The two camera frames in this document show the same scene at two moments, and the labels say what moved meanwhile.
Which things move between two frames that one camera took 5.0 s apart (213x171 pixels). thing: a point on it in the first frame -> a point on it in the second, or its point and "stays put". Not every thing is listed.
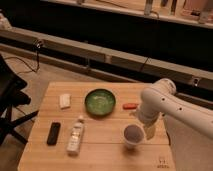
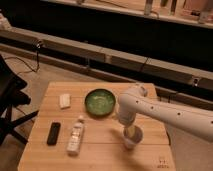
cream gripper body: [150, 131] -> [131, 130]
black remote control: [53, 134] stays put
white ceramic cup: [133, 134] stays put
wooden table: [93, 126] stays put
